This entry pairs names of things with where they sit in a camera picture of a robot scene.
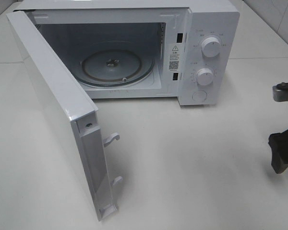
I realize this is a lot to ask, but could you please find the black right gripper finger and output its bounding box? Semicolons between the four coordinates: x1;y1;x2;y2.
268;129;288;174
272;82;288;102

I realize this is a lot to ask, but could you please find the round white door button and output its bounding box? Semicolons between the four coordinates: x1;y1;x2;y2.
192;90;207;103

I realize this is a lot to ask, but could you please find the white microwave door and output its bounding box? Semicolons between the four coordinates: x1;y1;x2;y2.
7;11;122;220

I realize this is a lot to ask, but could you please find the lower white microwave knob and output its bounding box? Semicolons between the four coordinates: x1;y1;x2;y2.
196;68;214;86

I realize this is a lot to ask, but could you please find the white microwave knob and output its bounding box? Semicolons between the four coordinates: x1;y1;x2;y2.
201;35;221;58
196;68;214;86

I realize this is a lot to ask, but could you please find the upper white microwave knob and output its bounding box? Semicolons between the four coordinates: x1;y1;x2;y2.
201;35;221;58

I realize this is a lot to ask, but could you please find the white microwave oven body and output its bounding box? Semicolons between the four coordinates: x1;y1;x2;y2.
13;0;240;106

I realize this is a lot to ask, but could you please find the glass microwave turntable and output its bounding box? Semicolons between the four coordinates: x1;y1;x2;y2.
69;41;155;88

